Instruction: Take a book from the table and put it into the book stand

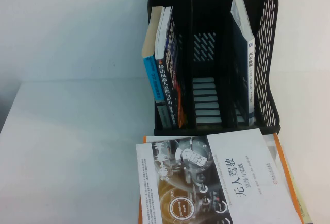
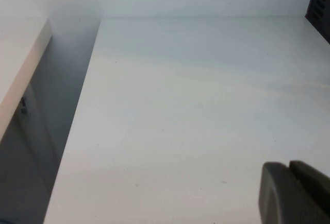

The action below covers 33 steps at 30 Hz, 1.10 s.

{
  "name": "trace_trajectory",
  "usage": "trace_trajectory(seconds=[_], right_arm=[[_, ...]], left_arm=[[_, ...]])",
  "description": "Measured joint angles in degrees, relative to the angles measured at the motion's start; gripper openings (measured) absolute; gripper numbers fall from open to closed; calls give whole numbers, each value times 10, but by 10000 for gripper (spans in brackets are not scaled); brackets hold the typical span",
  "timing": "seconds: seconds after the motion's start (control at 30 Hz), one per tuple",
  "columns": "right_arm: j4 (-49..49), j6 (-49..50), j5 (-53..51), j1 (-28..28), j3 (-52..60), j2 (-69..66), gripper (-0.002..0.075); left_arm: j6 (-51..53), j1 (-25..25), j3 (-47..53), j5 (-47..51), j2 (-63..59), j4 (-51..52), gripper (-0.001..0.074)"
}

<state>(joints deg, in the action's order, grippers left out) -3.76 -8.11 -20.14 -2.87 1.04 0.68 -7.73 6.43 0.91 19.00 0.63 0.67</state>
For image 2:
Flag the black perforated book stand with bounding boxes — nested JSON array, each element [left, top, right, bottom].
[[305, 0, 330, 43]]

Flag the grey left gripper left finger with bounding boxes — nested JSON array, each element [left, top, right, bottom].
[[259, 161, 330, 224]]

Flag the white side cabinet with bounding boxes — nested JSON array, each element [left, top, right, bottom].
[[0, 19, 53, 139]]

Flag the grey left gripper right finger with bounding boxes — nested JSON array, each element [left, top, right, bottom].
[[289, 160, 330, 211]]

